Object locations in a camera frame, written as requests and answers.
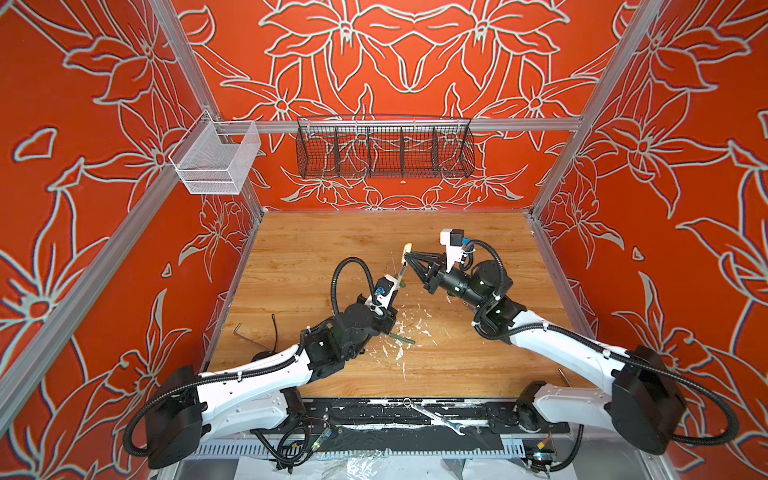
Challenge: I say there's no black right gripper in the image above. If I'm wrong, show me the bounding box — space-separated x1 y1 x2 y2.
406 251 492 313

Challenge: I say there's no beige pen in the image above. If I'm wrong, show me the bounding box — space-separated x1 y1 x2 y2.
396 261 408 283

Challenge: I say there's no green pen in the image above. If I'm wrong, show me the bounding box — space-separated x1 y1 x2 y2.
388 333 416 345

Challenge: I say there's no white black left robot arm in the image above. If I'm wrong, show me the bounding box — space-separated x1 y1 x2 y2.
122 257 402 470

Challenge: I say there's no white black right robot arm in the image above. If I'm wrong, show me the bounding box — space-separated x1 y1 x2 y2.
403 237 740 455

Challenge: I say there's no metal hex key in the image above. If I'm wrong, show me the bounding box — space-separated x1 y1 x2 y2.
232 323 271 351

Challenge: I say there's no silver wrench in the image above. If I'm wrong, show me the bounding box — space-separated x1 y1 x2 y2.
403 398 465 436

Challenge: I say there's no clear plastic bin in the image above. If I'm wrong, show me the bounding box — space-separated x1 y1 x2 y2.
169 111 262 195

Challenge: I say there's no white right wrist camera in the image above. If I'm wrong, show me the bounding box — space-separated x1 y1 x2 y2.
439 228 466 271

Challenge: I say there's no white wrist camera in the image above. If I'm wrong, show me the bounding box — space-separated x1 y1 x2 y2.
439 228 466 271
372 275 400 309

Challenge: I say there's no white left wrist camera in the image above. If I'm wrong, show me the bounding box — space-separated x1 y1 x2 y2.
372 275 400 309

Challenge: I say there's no black wire basket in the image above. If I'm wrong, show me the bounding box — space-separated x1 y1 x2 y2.
295 114 477 180

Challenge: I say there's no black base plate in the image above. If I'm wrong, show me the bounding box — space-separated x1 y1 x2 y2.
250 397 571 436

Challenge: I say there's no grey slotted cable duct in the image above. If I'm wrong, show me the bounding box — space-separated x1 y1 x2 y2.
187 438 526 461

